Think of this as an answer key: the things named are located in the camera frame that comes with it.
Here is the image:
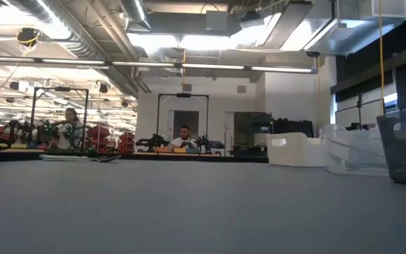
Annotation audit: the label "seated person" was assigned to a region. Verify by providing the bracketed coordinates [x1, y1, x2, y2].
[170, 124, 199, 149]

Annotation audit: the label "white plastic bin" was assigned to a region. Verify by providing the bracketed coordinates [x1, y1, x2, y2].
[266, 132, 328, 168]

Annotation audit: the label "black ceiling cord reel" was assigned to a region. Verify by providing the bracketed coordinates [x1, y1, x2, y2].
[16, 27, 42, 47]

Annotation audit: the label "black cabinet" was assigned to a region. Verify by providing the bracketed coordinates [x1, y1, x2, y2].
[233, 111, 273, 158]

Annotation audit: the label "grey blue table mat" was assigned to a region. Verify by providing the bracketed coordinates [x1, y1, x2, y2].
[0, 157, 406, 254]

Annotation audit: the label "black robot station frame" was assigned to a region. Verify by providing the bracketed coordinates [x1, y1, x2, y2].
[29, 86, 90, 152]
[156, 92, 210, 153]

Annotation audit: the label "clear plastic bin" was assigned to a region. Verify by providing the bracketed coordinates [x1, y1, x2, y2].
[323, 123, 391, 177]

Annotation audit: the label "wooden background table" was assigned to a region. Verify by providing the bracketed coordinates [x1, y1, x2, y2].
[134, 151, 222, 158]

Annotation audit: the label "black storage crates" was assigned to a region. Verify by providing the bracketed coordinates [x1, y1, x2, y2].
[269, 119, 314, 138]

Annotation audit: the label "standing person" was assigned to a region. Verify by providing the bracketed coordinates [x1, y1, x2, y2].
[56, 107, 84, 150]

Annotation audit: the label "long ceiling light strip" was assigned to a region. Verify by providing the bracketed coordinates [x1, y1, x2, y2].
[0, 55, 319, 74]

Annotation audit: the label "black table frame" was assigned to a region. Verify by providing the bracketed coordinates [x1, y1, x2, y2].
[0, 150, 269, 164]

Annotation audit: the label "red tool chest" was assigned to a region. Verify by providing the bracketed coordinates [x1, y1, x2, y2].
[89, 126, 111, 153]
[118, 131, 136, 154]

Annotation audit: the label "black pole stand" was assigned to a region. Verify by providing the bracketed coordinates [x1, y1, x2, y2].
[349, 92, 379, 131]

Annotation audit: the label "silver spiral air duct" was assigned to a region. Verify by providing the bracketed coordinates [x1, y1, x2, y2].
[120, 0, 153, 31]

